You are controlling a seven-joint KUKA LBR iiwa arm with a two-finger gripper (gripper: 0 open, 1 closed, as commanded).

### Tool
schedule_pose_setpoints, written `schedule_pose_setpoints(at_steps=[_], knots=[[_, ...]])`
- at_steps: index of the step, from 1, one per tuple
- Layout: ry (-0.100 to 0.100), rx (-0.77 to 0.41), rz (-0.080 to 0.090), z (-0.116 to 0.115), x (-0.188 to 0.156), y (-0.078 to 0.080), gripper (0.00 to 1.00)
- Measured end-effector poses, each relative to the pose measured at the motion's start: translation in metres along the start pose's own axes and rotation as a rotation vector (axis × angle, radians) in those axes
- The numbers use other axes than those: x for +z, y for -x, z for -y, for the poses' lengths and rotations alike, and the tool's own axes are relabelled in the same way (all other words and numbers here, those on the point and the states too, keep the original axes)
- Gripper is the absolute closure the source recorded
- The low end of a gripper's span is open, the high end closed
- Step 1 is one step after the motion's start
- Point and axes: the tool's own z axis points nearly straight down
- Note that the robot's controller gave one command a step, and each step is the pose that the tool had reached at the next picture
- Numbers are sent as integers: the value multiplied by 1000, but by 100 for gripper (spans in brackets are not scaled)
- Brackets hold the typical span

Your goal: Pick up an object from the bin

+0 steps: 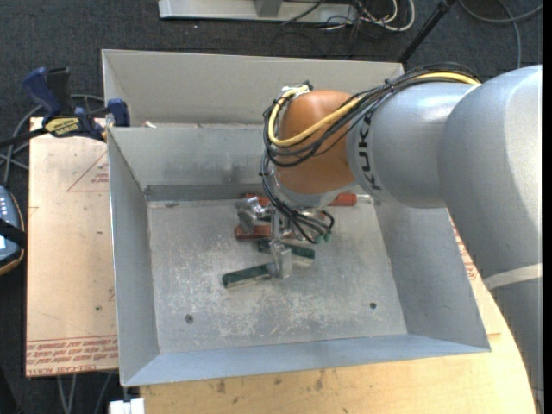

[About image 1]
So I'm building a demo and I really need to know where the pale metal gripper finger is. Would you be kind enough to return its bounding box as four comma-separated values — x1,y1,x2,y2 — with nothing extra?
268,241,285,277
279,248,295,281

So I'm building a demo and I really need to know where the grey metal bin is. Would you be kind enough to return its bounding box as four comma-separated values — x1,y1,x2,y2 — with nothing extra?
101,48,492,388

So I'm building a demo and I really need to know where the brown cardboard board, red print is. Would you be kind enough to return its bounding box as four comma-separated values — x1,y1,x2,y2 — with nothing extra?
25,116,504,379

